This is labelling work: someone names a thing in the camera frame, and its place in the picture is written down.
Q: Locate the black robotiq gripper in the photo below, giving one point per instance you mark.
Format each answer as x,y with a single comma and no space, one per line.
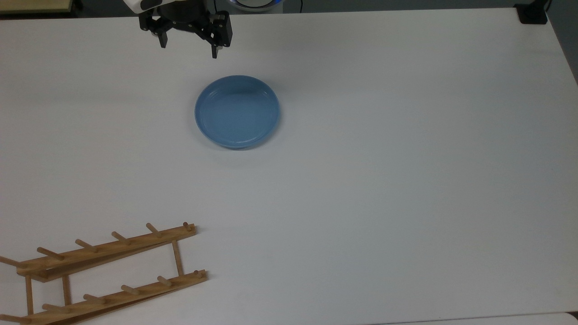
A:
183,18

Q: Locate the blue round plate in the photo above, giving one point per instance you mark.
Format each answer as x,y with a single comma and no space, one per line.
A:
237,113

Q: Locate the wooden plate rack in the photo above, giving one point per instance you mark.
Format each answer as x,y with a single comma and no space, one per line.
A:
113,246

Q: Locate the light wooden board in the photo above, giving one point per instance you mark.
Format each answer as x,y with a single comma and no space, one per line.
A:
34,5

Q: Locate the black camera stand clamp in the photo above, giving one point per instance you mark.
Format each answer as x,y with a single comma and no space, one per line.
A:
532,12

